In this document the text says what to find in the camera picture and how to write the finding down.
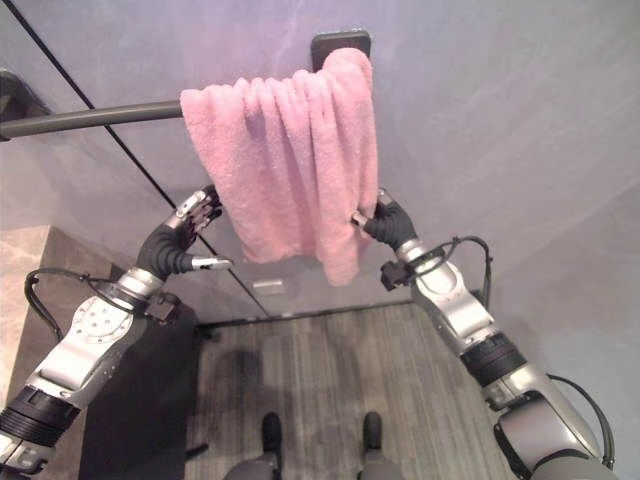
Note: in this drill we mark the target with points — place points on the silver wall outlet plate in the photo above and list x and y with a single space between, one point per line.
269 287

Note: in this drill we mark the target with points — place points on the black towel bar wall mount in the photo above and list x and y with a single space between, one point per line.
336 44

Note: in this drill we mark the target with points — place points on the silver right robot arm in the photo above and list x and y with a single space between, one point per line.
495 365

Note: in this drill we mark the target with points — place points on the dark metal towel bar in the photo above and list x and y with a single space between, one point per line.
90 119

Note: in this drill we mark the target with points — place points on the brown marble countertop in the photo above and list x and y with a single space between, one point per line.
22 300

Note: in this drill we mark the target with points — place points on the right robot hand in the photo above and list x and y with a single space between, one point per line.
390 220

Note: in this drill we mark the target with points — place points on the dark right robot foot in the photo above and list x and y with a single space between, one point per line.
372 432

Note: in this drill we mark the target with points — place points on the dark vanity cabinet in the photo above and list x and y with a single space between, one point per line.
142 390

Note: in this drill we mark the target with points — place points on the dark robot foot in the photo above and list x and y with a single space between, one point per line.
372 432
270 434

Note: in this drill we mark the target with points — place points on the pink terry towel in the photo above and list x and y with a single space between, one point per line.
295 165

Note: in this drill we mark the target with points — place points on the dark left robot foot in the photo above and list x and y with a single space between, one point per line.
270 434

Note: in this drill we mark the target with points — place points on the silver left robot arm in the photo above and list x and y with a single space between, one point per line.
75 350

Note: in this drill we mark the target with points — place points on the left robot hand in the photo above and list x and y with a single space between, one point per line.
167 245

